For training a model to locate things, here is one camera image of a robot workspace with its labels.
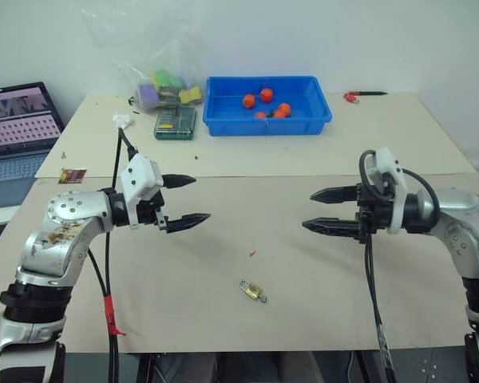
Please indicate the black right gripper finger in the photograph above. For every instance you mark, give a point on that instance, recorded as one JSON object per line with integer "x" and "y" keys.
{"x": 337, "y": 195}
{"x": 335, "y": 227}

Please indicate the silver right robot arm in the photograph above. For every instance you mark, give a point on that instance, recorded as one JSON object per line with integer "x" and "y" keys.
{"x": 463, "y": 207}

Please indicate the red clip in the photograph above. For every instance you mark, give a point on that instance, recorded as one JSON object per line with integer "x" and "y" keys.
{"x": 350, "y": 97}

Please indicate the white crumpled paper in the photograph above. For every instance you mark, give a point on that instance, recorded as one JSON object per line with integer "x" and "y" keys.
{"x": 121, "y": 119}

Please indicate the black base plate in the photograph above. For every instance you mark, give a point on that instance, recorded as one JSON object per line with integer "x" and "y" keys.
{"x": 423, "y": 367}

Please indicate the clear bag of sponges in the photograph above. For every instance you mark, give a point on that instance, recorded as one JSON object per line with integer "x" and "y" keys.
{"x": 163, "y": 85}

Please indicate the brass padlock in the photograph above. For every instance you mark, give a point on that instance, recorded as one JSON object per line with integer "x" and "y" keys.
{"x": 252, "y": 290}

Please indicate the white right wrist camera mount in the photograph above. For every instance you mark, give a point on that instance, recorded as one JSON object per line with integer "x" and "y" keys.
{"x": 387, "y": 157}

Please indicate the green screwdriver bit case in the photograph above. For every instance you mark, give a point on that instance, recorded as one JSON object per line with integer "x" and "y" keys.
{"x": 175, "y": 121}

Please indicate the blue plastic bin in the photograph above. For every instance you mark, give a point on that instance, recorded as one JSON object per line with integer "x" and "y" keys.
{"x": 223, "y": 119}

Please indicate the black pen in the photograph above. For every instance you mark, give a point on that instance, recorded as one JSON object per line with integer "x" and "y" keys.
{"x": 373, "y": 93}

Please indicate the orange fruit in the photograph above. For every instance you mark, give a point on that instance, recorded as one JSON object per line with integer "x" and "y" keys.
{"x": 248, "y": 100}
{"x": 283, "y": 108}
{"x": 278, "y": 115}
{"x": 266, "y": 94}
{"x": 260, "y": 115}

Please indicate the open laptop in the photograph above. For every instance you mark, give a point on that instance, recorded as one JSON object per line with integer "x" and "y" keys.
{"x": 20, "y": 119}

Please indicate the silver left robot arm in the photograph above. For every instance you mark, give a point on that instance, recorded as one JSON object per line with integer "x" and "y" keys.
{"x": 72, "y": 211}

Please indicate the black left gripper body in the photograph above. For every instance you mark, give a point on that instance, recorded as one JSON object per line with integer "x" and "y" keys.
{"x": 148, "y": 213}

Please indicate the small printed card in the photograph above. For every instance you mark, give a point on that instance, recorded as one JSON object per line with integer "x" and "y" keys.
{"x": 73, "y": 175}

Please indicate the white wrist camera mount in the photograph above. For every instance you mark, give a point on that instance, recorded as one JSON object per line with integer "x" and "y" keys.
{"x": 140, "y": 175}
{"x": 387, "y": 157}

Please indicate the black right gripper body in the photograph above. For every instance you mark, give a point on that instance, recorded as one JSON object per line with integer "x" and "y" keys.
{"x": 379, "y": 215}

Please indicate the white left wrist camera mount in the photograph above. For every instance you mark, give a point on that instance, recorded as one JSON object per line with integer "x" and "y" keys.
{"x": 140, "y": 175}

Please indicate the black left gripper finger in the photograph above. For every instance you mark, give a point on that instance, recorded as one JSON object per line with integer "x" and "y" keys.
{"x": 179, "y": 181}
{"x": 187, "y": 222}

